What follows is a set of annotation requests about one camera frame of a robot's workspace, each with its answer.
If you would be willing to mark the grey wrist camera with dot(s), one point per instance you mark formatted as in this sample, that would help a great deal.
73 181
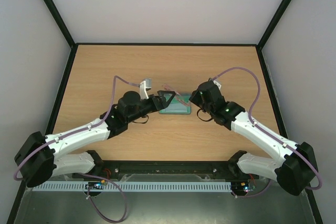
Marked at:
216 82
144 87

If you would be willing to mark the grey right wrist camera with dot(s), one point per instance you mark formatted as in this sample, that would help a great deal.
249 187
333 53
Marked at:
216 82

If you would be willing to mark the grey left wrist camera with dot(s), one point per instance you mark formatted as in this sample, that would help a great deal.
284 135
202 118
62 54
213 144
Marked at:
144 87

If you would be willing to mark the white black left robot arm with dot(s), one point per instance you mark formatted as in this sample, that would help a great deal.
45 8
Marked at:
44 156

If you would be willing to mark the light blue slotted cable duct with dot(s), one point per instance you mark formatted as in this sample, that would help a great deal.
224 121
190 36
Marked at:
207 187

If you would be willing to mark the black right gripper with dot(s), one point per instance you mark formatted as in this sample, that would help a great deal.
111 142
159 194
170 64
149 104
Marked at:
196 98

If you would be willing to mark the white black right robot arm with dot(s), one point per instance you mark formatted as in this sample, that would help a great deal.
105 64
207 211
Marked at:
293 166

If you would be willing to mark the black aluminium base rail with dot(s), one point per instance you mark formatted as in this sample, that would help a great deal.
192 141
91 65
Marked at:
209 169

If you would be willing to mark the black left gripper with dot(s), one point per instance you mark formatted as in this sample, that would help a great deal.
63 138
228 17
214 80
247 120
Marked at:
162 101

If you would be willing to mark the black enclosure frame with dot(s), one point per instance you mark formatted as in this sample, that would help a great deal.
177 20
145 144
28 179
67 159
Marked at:
73 46

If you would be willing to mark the grey glasses case green lining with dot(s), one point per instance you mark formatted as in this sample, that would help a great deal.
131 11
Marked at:
184 99

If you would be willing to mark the light blue cleaning cloth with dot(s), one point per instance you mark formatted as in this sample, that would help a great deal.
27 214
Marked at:
176 107

